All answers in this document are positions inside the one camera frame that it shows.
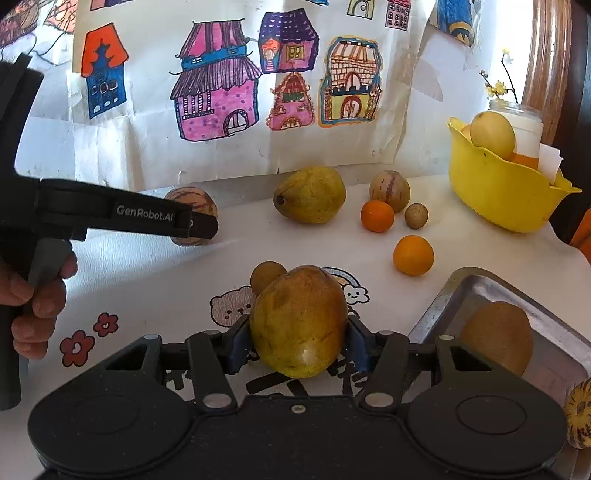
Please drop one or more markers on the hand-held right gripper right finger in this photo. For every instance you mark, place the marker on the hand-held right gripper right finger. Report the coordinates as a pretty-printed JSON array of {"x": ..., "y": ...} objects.
[{"x": 358, "y": 346}]

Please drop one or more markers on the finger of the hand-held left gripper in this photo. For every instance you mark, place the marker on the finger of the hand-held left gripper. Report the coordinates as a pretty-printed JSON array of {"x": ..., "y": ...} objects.
[{"x": 205, "y": 226}]

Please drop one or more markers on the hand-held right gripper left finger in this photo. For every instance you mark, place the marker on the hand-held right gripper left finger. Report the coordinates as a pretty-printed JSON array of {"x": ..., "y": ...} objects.
[{"x": 238, "y": 344}]

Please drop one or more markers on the striped pepino melon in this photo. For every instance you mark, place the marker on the striped pepino melon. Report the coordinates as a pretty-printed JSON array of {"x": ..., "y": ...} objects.
[
  {"x": 201, "y": 202},
  {"x": 392, "y": 187}
]

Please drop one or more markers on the large yellow-brown mango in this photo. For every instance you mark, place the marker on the large yellow-brown mango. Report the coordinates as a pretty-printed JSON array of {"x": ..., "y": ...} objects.
[{"x": 300, "y": 323}]

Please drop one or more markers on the yellow plastic bowl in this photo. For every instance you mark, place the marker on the yellow plastic bowl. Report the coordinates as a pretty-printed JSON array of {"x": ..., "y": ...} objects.
[{"x": 498, "y": 194}]

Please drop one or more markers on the person's left hand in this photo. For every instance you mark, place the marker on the person's left hand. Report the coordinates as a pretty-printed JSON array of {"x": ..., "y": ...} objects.
[{"x": 48, "y": 300}]

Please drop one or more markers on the small brown round fruit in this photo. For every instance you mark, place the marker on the small brown round fruit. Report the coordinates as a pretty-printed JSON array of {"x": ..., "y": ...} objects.
[
  {"x": 265, "y": 276},
  {"x": 416, "y": 216}
]

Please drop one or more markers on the printed white tablecloth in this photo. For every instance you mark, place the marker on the printed white tablecloth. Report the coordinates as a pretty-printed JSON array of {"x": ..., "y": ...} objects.
[{"x": 138, "y": 277}]

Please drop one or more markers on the orange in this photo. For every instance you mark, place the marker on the orange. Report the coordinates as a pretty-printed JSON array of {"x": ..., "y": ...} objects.
[
  {"x": 524, "y": 161},
  {"x": 413, "y": 255},
  {"x": 377, "y": 217}
]

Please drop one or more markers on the yellow-green mango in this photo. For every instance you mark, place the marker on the yellow-green mango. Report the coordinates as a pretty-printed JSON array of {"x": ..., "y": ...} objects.
[{"x": 309, "y": 196}]

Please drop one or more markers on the coloured houses drawing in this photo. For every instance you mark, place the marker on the coloured houses drawing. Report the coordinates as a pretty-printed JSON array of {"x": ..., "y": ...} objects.
[{"x": 212, "y": 101}]

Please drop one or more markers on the brown kiwi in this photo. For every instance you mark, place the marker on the brown kiwi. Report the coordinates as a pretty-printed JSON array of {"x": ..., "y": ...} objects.
[{"x": 498, "y": 337}]

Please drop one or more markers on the orange line drawing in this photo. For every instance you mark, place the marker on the orange line drawing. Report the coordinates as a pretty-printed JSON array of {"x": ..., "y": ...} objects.
[{"x": 27, "y": 23}]

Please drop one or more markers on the metal tray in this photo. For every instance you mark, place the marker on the metal tray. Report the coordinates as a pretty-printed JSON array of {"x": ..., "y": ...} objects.
[{"x": 554, "y": 323}]

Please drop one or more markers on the yellow spiky fruit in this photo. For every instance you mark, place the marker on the yellow spiky fruit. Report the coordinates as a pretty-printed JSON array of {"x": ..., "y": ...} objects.
[{"x": 581, "y": 410}]

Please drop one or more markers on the orange striped drawing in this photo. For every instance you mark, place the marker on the orange striped drawing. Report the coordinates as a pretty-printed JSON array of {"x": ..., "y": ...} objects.
[{"x": 582, "y": 240}]

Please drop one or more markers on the pale yellow round fruit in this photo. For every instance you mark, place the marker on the pale yellow round fruit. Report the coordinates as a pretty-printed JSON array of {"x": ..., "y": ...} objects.
[{"x": 491, "y": 134}]

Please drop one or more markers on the white folded paper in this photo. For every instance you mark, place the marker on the white folded paper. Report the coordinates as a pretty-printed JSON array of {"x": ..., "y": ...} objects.
[{"x": 549, "y": 161}]

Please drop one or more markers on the white glass jar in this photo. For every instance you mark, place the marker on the white glass jar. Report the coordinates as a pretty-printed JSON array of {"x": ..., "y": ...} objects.
[{"x": 526, "y": 129}]

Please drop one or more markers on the yellow flower twig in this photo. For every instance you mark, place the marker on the yellow flower twig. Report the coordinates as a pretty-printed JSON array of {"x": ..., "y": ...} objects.
[{"x": 498, "y": 87}]

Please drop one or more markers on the blue and yellow drawing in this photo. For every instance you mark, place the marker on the blue and yellow drawing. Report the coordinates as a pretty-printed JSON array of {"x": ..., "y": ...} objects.
[{"x": 455, "y": 21}]

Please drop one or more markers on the round wooden frame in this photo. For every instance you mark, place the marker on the round wooden frame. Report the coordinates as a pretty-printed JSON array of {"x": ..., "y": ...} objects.
[{"x": 547, "y": 55}]

